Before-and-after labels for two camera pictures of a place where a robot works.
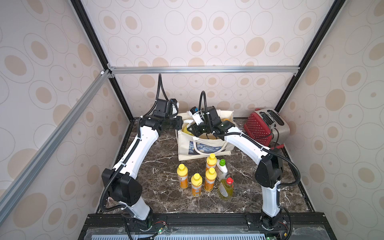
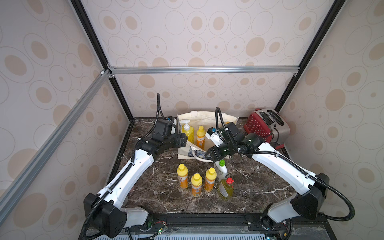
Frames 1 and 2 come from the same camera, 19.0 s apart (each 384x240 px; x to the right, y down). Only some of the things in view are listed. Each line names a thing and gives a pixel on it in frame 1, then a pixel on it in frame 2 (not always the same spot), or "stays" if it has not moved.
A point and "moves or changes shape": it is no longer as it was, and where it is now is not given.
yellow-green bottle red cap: [226, 190] stays
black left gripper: [179, 123] -> [182, 139]
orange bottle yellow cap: [196, 181] stays
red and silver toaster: [267, 127] stays
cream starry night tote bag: [191, 147] moves or changes shape
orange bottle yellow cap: [211, 161] -> [200, 138]
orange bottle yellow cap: [210, 176] stays
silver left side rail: [13, 189] stays
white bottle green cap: [221, 170] stays
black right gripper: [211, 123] -> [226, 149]
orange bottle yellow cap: [182, 174] stays
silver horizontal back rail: [170, 69] stays
